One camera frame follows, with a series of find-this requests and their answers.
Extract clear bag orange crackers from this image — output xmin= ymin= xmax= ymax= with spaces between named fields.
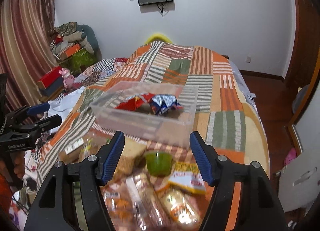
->
xmin=100 ymin=182 xmax=138 ymax=230

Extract orange rice cracker pack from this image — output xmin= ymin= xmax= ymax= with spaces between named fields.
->
xmin=160 ymin=189 xmax=201 ymax=230

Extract yellow white snack bag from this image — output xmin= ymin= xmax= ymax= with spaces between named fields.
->
xmin=168 ymin=162 xmax=206 ymax=195

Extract square cracker stack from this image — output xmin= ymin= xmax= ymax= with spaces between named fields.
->
xmin=113 ymin=137 xmax=147 ymax=180

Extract green jelly cup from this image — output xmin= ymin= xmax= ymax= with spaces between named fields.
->
xmin=144 ymin=151 xmax=173 ymax=177

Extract left hand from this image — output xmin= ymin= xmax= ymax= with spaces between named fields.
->
xmin=11 ymin=151 xmax=25 ymax=179

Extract white cloth bag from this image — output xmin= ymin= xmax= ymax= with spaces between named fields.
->
xmin=48 ymin=86 xmax=85 ymax=122

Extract red and blue boxes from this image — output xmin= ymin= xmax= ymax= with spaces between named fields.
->
xmin=36 ymin=66 xmax=63 ymax=96

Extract pink plush toy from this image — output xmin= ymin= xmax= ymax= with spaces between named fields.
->
xmin=59 ymin=68 xmax=75 ymax=89

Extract clear bag puffed rice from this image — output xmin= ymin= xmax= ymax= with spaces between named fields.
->
xmin=59 ymin=132 xmax=110 ymax=164

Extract white plastic stool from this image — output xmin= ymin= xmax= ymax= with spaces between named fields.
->
xmin=278 ymin=149 xmax=320 ymax=212

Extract orange jacket sleeve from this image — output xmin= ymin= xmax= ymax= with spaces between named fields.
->
xmin=0 ymin=161 xmax=12 ymax=215

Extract striped pink brown curtain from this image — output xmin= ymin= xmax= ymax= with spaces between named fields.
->
xmin=1 ymin=0 xmax=57 ymax=111

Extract pile of clothes and boxes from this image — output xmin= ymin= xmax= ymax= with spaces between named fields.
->
xmin=50 ymin=22 xmax=99 ymax=75

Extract checkered patchwork quilt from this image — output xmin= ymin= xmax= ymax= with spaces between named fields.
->
xmin=73 ymin=57 xmax=128 ymax=89

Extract red snack packet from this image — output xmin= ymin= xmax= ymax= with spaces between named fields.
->
xmin=116 ymin=93 xmax=155 ymax=111

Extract patchwork striped bed blanket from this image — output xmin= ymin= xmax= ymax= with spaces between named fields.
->
xmin=36 ymin=41 xmax=271 ymax=231

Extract blue silver snack packet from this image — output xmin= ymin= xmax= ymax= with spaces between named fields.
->
xmin=149 ymin=94 xmax=183 ymax=116

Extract clear plastic storage bin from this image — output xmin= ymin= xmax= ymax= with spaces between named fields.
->
xmin=89 ymin=81 xmax=199 ymax=149

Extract brown wooden door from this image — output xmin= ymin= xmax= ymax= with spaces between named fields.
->
xmin=283 ymin=0 xmax=320 ymax=91

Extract yellow pillow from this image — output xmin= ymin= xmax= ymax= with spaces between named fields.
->
xmin=144 ymin=33 xmax=172 ymax=44

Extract white wall socket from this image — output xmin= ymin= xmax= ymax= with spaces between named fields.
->
xmin=246 ymin=56 xmax=252 ymax=63

